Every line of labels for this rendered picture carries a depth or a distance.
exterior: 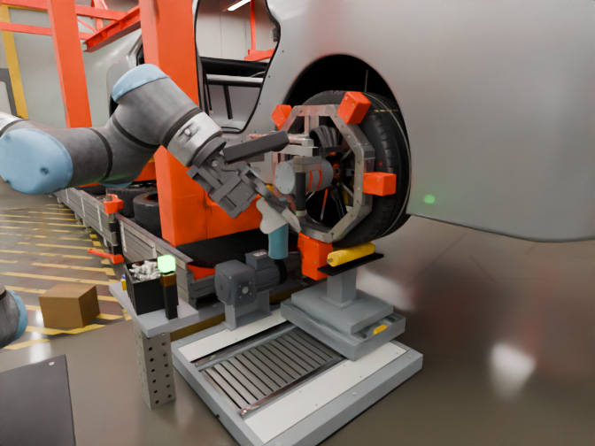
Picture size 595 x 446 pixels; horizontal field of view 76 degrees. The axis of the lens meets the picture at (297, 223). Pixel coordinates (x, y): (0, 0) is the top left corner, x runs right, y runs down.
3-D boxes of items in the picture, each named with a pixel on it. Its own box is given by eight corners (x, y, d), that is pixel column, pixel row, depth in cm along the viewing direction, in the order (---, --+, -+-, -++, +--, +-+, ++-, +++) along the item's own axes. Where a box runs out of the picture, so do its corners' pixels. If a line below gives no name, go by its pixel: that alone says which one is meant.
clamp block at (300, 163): (321, 170, 132) (321, 154, 130) (302, 172, 126) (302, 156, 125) (312, 168, 135) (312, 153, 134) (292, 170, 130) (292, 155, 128)
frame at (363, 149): (370, 250, 147) (378, 103, 132) (359, 255, 143) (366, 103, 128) (283, 222, 187) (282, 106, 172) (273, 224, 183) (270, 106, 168)
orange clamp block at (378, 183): (375, 189, 141) (395, 194, 134) (361, 192, 136) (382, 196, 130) (376, 171, 139) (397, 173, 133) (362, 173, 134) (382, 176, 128)
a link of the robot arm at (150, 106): (131, 98, 70) (160, 55, 66) (182, 148, 71) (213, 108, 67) (96, 103, 61) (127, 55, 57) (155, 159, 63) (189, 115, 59)
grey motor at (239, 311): (303, 311, 201) (303, 249, 192) (234, 341, 175) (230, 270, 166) (282, 300, 215) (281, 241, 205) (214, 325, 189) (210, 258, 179)
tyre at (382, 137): (299, 180, 212) (377, 266, 179) (264, 185, 197) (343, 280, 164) (347, 65, 172) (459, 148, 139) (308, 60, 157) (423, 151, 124)
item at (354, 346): (404, 333, 181) (405, 315, 179) (353, 364, 159) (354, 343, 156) (330, 296, 218) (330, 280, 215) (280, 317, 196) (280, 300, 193)
